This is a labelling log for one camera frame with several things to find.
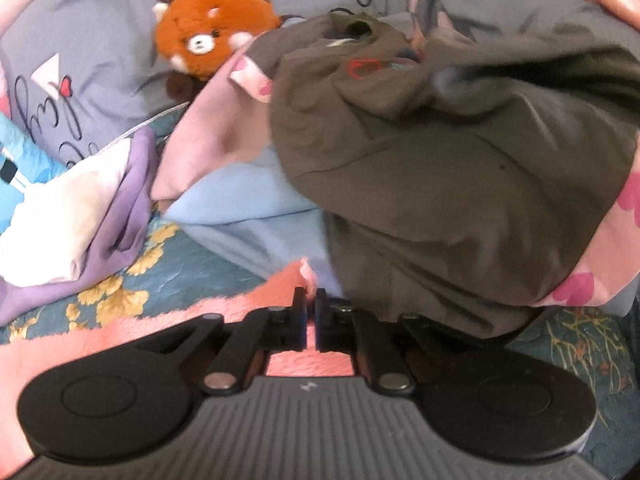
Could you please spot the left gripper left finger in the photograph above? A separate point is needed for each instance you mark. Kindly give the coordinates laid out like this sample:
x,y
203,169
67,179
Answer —
x,y
242,350

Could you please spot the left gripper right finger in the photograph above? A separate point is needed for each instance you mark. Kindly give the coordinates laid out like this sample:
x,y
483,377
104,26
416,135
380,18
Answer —
x,y
359,333

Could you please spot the pink fleece towel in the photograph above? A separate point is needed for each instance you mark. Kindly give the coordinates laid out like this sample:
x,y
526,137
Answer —
x,y
24,359

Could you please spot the light blue garment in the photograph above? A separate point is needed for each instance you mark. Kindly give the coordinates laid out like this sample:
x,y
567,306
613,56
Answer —
x,y
250,215

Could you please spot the dark grey garment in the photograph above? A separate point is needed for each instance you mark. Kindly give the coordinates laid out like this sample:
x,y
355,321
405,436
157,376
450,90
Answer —
x,y
473,182

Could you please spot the folded purple garment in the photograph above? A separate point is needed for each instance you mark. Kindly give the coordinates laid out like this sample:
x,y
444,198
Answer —
x,y
118,240

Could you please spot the pale pink garment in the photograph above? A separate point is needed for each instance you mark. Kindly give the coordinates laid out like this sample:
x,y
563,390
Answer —
x,y
228,121

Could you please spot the folded white garment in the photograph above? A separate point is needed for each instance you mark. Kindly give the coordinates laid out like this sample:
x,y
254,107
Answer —
x,y
52,228

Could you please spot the blue floral quilt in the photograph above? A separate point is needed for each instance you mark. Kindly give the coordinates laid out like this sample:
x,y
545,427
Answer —
x,y
172,272

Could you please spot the blue cartoon police pillow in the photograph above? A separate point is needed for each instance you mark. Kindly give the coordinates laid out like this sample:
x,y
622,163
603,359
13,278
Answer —
x,y
22,164

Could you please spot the red panda plush toy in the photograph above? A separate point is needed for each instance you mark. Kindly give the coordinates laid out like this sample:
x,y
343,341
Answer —
x,y
196,37

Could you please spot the grey-blue printed duvet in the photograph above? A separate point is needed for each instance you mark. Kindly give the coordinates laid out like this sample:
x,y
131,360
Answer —
x,y
77,74

